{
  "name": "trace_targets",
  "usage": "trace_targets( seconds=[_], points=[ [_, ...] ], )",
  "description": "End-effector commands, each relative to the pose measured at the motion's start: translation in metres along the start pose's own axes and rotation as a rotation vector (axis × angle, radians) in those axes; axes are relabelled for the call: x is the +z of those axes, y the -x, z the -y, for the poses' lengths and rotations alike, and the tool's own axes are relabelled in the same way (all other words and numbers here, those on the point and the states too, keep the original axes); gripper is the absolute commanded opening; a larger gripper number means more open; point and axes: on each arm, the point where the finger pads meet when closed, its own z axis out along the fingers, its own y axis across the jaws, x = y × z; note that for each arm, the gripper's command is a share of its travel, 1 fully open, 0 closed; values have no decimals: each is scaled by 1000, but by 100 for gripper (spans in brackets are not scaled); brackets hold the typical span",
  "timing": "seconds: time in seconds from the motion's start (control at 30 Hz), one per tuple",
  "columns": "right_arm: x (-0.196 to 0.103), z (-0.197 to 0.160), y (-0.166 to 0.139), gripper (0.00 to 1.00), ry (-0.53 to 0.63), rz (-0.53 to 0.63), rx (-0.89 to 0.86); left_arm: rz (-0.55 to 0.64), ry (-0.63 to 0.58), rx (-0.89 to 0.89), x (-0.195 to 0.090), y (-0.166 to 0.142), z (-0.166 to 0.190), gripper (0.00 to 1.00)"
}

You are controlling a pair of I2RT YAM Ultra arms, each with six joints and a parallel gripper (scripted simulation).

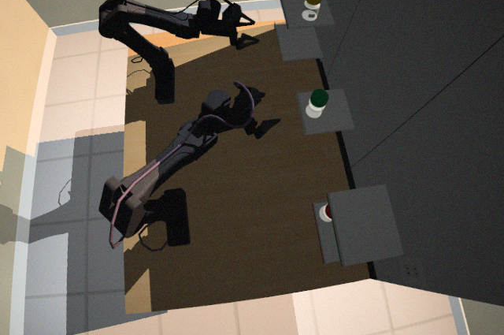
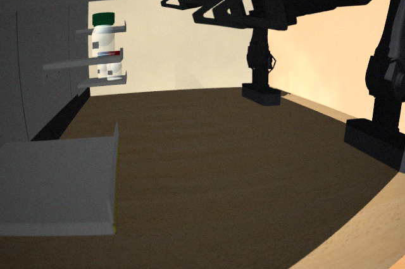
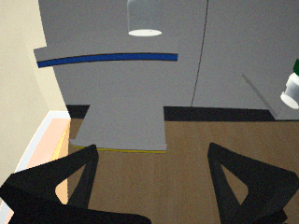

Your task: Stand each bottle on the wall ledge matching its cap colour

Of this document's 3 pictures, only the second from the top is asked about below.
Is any white bottle with green cap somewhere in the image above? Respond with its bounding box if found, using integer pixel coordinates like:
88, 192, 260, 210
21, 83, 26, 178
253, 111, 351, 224
92, 12, 115, 58

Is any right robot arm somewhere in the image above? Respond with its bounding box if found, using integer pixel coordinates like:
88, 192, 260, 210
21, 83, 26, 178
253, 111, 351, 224
242, 28, 281, 94

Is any bottle with dark blue cap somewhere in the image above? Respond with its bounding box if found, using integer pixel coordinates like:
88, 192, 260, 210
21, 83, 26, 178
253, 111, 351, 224
97, 64, 107, 79

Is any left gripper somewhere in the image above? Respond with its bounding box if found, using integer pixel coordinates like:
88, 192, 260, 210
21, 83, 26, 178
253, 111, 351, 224
192, 0, 314, 31

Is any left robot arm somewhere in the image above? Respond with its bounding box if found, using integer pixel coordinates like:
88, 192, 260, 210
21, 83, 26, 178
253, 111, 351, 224
310, 0, 405, 151

